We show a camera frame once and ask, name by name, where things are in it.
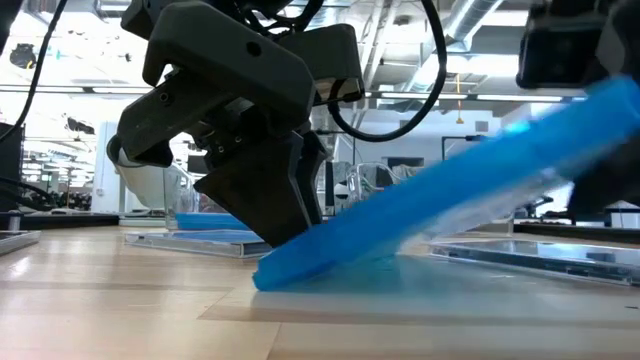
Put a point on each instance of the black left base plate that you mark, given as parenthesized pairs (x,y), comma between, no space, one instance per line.
(60,221)

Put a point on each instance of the grey wall vent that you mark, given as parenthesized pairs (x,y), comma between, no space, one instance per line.
(481,126)

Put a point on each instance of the small silver post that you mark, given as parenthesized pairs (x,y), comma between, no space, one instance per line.
(15,222)

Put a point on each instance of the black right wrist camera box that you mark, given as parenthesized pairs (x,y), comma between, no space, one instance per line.
(555,50)

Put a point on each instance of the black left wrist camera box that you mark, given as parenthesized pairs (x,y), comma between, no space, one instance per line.
(325,55)

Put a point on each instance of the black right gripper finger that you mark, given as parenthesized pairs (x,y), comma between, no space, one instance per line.
(610,185)

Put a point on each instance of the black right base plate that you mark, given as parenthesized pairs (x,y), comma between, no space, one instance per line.
(575,232)

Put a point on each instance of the black cabinet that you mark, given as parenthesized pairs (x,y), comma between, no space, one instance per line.
(10,165)

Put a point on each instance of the blue jewel case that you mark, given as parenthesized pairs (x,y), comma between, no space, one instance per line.
(450,190)
(210,226)
(210,217)

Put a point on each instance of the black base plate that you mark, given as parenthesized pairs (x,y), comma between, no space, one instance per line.
(575,232)
(60,221)

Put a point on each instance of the black frame stand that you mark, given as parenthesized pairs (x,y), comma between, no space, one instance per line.
(460,137)

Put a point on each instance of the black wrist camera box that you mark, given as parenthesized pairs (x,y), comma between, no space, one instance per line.
(555,50)
(325,55)

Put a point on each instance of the long ceiling light bar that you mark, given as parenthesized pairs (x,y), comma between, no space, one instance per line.
(425,96)

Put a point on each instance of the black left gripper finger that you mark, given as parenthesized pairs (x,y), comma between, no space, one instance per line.
(315,175)
(260,200)

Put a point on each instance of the slanted silver ceiling duct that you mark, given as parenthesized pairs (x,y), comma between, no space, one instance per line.
(470,20)

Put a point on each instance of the clear plastic bin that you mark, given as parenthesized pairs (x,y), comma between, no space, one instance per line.
(367,182)
(172,200)

